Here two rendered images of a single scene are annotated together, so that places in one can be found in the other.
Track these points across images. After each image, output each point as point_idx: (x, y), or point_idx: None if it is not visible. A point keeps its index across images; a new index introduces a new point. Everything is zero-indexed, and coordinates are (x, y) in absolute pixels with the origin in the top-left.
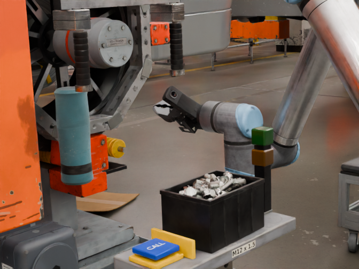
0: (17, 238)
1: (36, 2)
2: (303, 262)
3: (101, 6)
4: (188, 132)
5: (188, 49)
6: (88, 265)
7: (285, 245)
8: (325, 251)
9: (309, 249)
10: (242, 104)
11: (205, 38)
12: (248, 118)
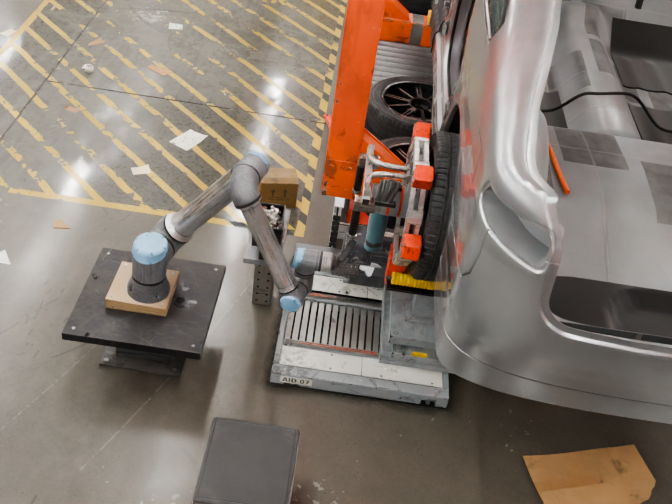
0: (359, 227)
1: None
2: (305, 446)
3: (365, 165)
4: (349, 277)
5: (434, 313)
6: (383, 312)
7: (336, 469)
8: (300, 472)
9: (314, 470)
10: (304, 250)
11: (436, 323)
12: (295, 251)
